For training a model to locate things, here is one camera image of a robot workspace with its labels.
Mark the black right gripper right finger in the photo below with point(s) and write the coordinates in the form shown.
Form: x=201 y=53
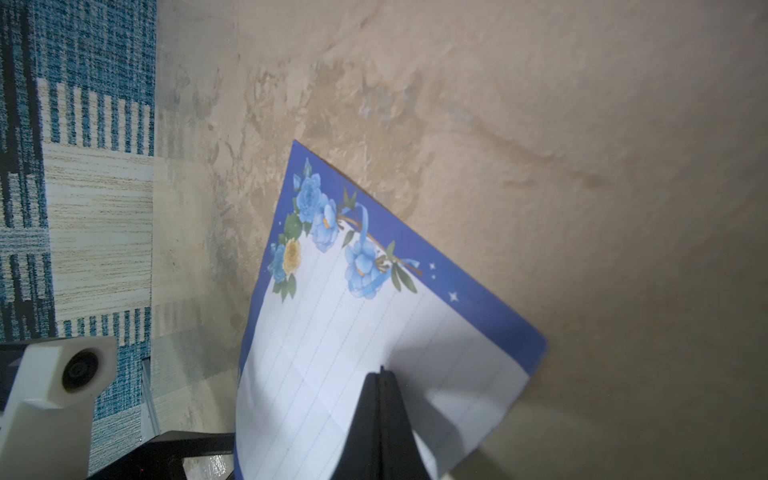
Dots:
x=399 y=454

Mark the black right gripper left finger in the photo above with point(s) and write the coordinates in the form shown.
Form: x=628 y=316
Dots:
x=360 y=456

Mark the blue floral letter paper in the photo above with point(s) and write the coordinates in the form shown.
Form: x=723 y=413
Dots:
x=346 y=289

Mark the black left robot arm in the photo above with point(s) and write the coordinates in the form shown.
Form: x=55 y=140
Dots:
x=163 y=456

